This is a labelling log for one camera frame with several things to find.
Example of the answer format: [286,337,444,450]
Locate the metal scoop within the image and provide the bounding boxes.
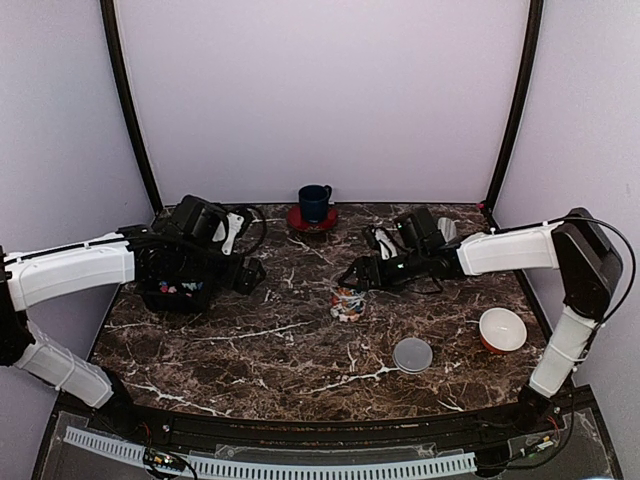
[436,217,457,243]

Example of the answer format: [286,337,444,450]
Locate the left black frame post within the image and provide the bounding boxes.
[99,0,163,214]

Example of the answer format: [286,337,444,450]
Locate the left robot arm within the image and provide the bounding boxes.
[1,195,266,436]

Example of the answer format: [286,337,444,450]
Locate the clear plastic cup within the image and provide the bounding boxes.
[330,286,366,322]

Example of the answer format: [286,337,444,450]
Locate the black three-compartment candy bin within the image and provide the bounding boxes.
[141,201,221,316]

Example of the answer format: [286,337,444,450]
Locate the dark blue mug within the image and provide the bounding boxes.
[298,185,333,224]

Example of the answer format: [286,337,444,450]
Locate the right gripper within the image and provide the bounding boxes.
[339,247,428,293]

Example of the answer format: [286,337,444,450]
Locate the right black frame post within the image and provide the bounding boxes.
[483,0,544,213]

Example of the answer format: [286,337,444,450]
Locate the white slotted cable duct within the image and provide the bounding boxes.
[63,426,477,479]

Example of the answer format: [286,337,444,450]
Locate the black front rail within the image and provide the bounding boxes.
[124,399,566,454]

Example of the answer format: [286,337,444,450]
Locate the orange white bowl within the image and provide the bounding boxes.
[479,308,528,354]

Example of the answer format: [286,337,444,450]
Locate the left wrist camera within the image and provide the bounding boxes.
[212,212,251,255]

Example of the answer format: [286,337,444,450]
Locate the red saucer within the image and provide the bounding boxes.
[286,205,340,235]

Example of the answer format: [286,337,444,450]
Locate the black frame post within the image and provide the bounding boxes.
[99,0,163,214]
[483,0,544,213]

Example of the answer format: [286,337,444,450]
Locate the round metal lid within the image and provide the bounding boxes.
[392,337,433,374]

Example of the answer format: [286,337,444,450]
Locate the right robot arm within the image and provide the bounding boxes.
[338,207,627,434]

